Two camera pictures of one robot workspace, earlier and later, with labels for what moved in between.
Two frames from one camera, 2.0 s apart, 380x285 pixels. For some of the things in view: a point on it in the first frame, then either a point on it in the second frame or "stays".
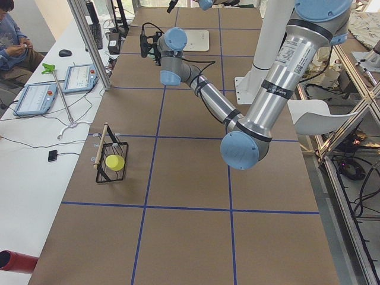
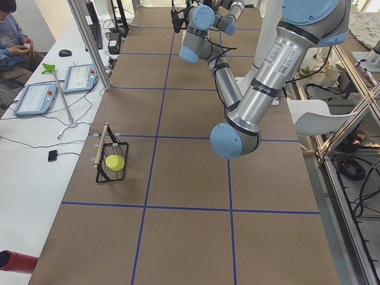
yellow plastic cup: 115,162 stays
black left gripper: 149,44 → 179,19
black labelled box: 113,43 stays
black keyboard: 97,34 stays
